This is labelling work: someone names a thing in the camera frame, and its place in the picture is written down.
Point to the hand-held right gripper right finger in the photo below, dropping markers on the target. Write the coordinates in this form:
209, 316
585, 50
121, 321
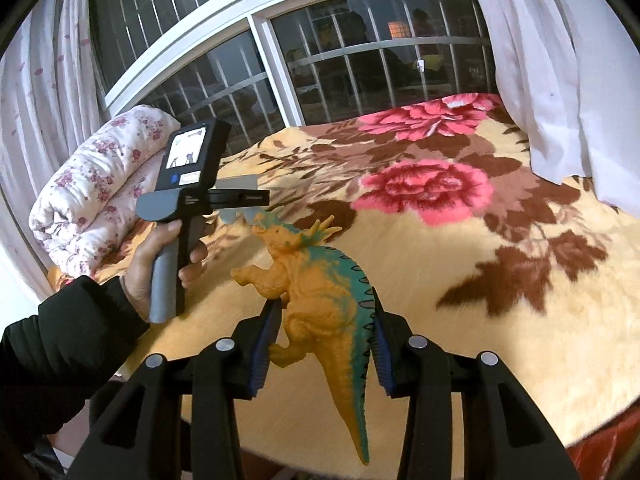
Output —
382, 355

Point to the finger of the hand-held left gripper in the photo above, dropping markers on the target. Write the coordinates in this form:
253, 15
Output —
240, 183
235, 216

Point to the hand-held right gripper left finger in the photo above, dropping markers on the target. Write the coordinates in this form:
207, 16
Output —
262, 350

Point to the orange dinosaur toy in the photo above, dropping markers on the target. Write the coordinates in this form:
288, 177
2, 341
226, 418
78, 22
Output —
310, 310

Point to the person's left forearm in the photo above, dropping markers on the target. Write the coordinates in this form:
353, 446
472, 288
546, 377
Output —
60, 350

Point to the person's left hand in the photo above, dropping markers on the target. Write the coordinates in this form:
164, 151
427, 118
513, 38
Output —
140, 270

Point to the folded floral quilt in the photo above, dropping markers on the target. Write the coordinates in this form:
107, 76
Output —
90, 185

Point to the sheer floral curtain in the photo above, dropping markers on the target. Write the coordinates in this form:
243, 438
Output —
45, 85

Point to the window security bars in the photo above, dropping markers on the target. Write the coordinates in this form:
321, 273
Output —
380, 49

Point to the red bed sheet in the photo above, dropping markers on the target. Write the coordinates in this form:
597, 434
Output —
605, 440

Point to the white curtain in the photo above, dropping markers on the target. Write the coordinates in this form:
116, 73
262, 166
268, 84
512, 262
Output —
550, 60

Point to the white window frame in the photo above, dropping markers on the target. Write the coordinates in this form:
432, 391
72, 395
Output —
280, 2

